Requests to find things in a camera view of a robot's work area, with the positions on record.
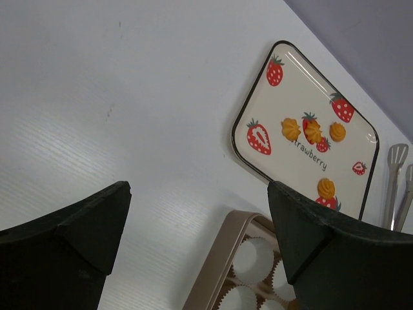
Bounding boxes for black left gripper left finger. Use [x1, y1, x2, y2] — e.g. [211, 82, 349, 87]
[1, 181, 131, 309]

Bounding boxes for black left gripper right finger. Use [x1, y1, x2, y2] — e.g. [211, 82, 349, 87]
[268, 181, 412, 309]

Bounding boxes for orange swirl cookie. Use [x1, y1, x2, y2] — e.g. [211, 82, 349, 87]
[329, 122, 347, 142]
[305, 120, 322, 144]
[317, 178, 336, 200]
[281, 118, 301, 141]

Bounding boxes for metal food tongs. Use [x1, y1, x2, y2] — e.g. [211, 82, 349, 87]
[381, 143, 412, 232]

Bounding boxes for white paper cupcake liner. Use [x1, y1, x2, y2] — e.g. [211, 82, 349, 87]
[217, 285, 257, 310]
[271, 260, 296, 302]
[257, 299, 290, 310]
[232, 238, 274, 285]

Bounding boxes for gold square tin box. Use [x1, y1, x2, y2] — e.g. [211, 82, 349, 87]
[183, 210, 299, 309]

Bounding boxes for strawberry print tray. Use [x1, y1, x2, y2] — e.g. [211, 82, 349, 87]
[231, 41, 379, 219]

